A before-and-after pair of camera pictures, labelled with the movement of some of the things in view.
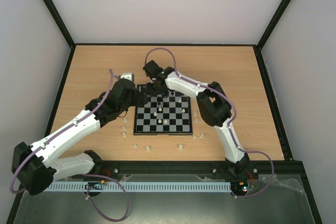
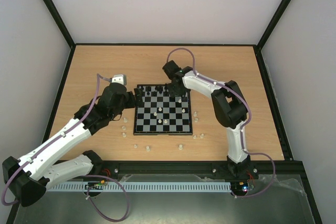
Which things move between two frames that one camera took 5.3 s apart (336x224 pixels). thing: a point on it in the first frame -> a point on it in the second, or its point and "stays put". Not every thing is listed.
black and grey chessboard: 170,115 stays put
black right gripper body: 159,90 -> 177,89
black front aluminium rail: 286,167 stays put
